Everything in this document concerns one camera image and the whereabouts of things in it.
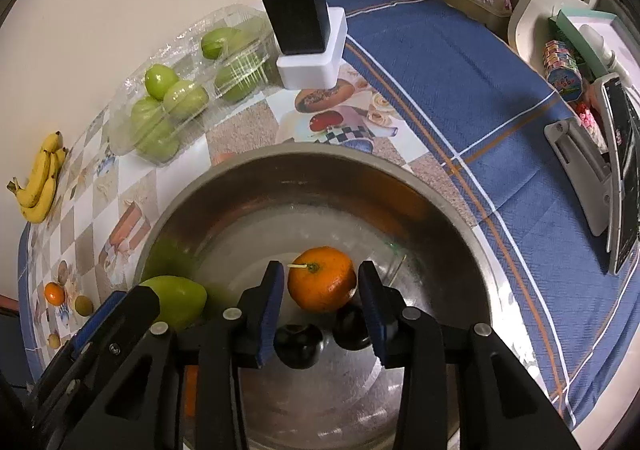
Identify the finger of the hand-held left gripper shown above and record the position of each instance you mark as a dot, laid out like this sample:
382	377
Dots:
135	305
75	380

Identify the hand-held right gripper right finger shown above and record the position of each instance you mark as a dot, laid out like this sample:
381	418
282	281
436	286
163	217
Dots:
372	320

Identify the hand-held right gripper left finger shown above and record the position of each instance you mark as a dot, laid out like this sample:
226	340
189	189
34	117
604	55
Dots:
270	315

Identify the dark plum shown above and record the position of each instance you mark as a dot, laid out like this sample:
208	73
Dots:
352	330
297	345

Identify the green mango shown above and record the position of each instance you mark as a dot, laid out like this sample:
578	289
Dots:
177	297

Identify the brown longan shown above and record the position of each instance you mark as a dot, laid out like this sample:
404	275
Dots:
82	304
53	340

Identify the orange with stem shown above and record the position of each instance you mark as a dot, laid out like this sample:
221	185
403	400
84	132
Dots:
322	287

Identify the steel basin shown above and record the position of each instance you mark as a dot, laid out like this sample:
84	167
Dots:
440	280

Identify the small orange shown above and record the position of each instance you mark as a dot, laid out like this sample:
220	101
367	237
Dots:
54	293

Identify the heap of small green fruits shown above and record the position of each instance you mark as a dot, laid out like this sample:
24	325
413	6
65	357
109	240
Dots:
160	80

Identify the yellow banana bunch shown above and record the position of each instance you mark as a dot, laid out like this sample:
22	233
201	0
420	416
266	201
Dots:
42	190

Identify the white charger base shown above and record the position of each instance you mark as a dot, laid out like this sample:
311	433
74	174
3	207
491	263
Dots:
310	73

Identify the clear plastic clamshell box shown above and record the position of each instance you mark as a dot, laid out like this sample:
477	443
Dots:
235	65

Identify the blue striped cloth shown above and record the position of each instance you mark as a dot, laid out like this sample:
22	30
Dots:
475	80

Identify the grey phone stand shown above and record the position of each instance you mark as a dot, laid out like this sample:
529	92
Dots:
575	155

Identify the pink white packet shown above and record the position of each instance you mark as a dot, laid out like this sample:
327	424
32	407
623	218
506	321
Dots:
587	120

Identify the black power adapter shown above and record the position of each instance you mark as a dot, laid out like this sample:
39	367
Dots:
297	15

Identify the colourful round tin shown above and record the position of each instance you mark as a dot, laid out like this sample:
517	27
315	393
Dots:
562	65

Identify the white plastic chair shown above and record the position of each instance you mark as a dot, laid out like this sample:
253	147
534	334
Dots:
530	15

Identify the mint green box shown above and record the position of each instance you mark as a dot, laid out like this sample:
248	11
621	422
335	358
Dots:
567	25

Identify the white bottle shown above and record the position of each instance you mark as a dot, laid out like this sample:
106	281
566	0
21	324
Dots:
600	45

